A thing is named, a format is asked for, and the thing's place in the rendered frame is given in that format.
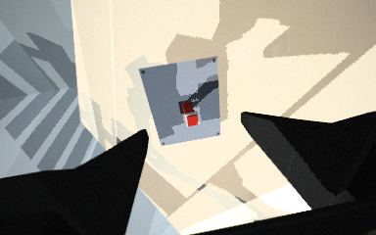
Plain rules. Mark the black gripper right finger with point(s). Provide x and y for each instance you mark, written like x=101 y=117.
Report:
x=319 y=159

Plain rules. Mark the grey sloped panel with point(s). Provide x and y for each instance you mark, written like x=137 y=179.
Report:
x=167 y=86

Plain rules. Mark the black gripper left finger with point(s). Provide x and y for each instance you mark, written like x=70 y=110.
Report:
x=95 y=198

